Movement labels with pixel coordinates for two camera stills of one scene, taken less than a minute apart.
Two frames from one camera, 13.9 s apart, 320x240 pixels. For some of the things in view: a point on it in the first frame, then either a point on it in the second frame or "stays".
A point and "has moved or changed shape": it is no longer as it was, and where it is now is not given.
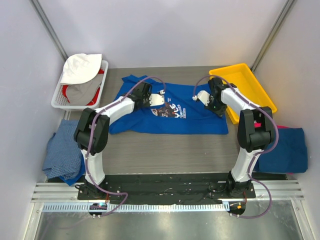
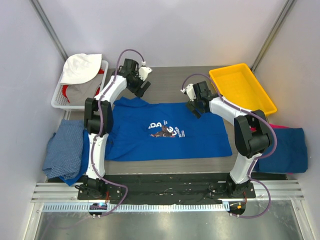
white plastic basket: x=59 y=102 stays
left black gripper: x=145 y=102 -> x=139 y=85
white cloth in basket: x=80 y=68 stays
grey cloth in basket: x=83 y=93 stays
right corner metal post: x=278 y=23 stays
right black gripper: x=212 y=105 -> x=196 y=106
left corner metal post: x=47 y=23 stays
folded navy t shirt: x=290 y=156 stays
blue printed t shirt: x=180 y=114 has moved or changed shape
